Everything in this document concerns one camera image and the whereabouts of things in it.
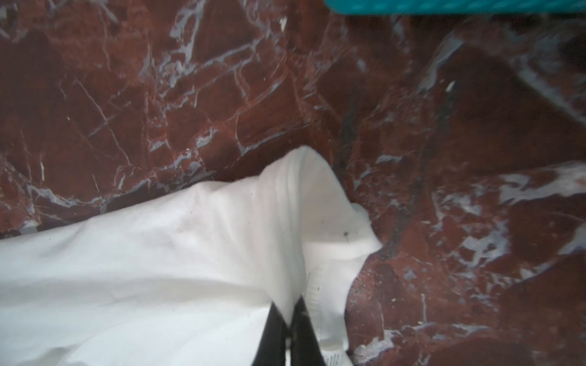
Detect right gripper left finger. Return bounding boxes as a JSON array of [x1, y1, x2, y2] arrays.
[[252, 303, 288, 366]]

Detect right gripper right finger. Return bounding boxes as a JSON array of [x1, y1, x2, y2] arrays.
[[290, 297, 326, 366]]

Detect white garment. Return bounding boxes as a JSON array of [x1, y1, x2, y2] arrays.
[[1, 146, 382, 365]]

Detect teal plastic basket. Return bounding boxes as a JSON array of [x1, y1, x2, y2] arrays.
[[325, 0, 585, 15]]

